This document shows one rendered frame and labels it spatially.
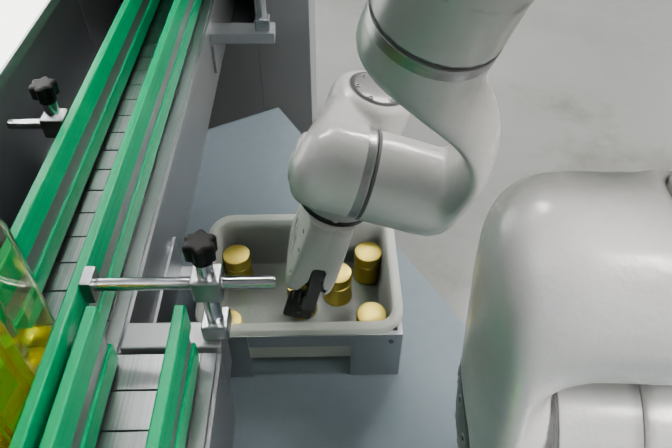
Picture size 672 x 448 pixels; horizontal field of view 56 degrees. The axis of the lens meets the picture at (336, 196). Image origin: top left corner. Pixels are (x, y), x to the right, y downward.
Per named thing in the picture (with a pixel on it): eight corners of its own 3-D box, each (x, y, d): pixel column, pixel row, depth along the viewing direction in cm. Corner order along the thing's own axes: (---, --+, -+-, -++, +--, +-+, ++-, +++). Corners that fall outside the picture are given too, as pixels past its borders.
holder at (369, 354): (180, 264, 84) (170, 223, 79) (386, 261, 85) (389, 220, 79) (156, 379, 72) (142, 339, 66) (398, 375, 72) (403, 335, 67)
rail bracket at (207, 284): (108, 318, 62) (71, 229, 53) (281, 315, 62) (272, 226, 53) (100, 344, 59) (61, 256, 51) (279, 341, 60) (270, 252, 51)
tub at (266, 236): (220, 260, 84) (211, 214, 78) (388, 258, 85) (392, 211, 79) (202, 376, 71) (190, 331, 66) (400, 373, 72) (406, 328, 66)
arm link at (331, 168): (421, 180, 46) (295, 148, 45) (377, 271, 53) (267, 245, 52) (417, 74, 58) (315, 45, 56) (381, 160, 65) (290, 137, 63)
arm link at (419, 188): (359, 45, 34) (292, 227, 51) (579, 107, 36) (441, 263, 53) (376, -52, 39) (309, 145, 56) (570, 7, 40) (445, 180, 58)
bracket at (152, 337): (142, 357, 66) (127, 317, 62) (232, 355, 67) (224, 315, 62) (135, 387, 64) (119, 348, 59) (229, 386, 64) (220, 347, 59)
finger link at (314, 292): (320, 233, 64) (310, 242, 70) (307, 308, 62) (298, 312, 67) (331, 235, 65) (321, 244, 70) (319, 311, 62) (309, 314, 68)
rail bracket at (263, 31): (208, 59, 116) (188, -66, 100) (299, 58, 116) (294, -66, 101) (204, 73, 112) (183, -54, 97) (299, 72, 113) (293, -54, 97)
